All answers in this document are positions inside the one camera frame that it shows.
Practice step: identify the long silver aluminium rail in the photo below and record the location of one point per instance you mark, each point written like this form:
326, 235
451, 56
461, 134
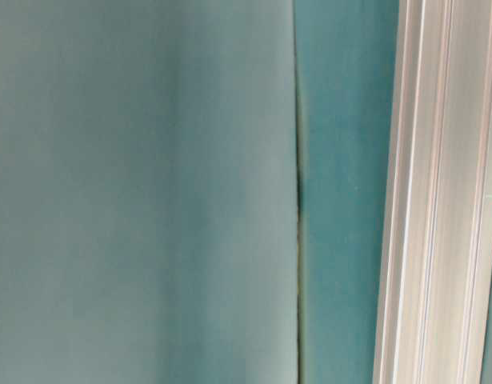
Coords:
437, 241

